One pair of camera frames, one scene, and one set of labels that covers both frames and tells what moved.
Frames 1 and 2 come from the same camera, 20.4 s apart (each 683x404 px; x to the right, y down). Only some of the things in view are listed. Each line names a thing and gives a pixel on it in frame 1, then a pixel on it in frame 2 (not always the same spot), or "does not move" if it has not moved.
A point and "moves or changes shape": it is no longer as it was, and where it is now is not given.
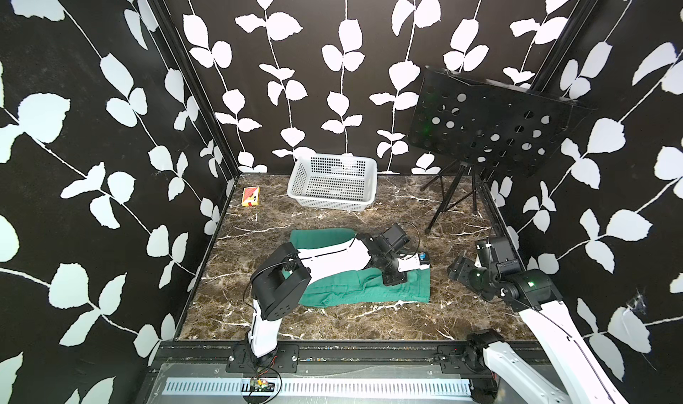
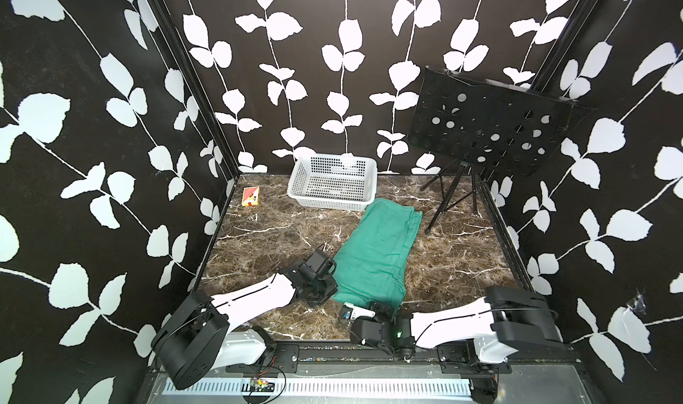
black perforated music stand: (467, 123) does not move
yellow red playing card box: (250, 196) does not move
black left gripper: (399, 277) to (332, 286)
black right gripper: (460, 269) to (385, 312)
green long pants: (355, 287) moves or changes shape
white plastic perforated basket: (337, 182) does not move
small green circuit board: (261, 385) does not move
